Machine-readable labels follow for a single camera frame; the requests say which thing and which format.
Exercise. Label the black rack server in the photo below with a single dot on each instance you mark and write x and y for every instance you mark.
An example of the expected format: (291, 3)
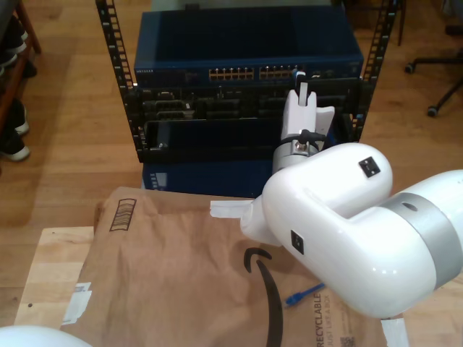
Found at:
(235, 99)

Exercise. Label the black rack shelf tray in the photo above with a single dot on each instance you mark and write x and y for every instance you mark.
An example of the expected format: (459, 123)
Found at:
(217, 152)

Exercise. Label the blue cabinet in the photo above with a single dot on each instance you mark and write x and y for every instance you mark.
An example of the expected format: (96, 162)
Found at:
(217, 180)

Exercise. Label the long white tape strip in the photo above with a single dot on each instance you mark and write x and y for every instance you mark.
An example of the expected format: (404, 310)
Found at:
(224, 209)

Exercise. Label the black table leg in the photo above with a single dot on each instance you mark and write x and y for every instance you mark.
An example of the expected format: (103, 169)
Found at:
(401, 21)

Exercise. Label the black office chair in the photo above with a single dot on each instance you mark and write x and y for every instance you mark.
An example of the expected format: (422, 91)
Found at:
(445, 72)

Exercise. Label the brown packing paper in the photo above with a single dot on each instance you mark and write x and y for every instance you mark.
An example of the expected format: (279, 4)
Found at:
(162, 282)

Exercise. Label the plain black shoe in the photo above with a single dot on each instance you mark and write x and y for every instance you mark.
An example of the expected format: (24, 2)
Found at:
(29, 68)

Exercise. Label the brown wooden rack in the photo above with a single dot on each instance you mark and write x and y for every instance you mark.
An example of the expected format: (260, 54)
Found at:
(34, 36)

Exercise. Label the dark shoe white sole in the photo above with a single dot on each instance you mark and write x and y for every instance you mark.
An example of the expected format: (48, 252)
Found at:
(16, 153)
(20, 124)
(16, 36)

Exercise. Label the white shipping label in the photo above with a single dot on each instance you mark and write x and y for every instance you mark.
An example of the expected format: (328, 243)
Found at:
(77, 307)

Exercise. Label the blue network switch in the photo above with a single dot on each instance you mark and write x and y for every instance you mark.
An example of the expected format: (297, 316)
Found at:
(246, 39)

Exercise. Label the black rack frame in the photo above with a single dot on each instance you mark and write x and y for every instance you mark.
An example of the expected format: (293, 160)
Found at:
(115, 54)

